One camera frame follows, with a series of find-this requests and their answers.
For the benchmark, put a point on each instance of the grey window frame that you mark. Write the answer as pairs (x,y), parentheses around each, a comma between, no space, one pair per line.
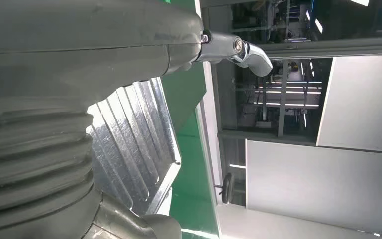
(283,132)

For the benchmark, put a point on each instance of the green conveyor belt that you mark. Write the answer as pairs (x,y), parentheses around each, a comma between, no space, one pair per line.
(191,178)

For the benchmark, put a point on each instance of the electronic scale with steel tray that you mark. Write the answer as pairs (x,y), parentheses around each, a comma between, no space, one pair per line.
(135,138)

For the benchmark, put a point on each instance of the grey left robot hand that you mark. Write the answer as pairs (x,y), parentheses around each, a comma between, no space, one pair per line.
(79,49)

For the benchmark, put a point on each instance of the black caster wheel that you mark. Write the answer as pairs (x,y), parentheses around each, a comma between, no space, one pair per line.
(228,188)

